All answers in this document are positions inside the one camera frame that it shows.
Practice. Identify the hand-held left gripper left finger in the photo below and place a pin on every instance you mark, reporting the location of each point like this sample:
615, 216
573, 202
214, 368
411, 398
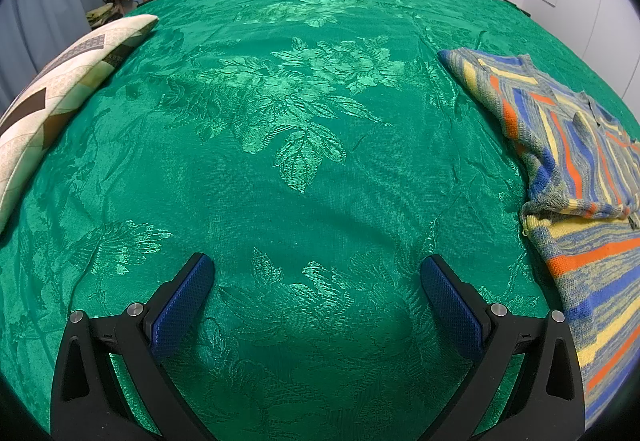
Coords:
182, 306

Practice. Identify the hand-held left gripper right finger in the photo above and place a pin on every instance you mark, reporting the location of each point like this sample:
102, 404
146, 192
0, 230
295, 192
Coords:
452, 306

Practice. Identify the striped knit sweater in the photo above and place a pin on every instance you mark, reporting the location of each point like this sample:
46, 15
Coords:
575, 156

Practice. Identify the green floral bedspread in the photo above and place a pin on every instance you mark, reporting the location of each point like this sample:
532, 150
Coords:
300, 201

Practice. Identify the beige geometric patterned cushion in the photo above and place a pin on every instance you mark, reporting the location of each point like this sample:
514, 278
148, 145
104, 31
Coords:
50, 96

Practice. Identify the grey blue curtain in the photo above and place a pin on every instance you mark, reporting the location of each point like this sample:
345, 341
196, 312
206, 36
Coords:
45, 6

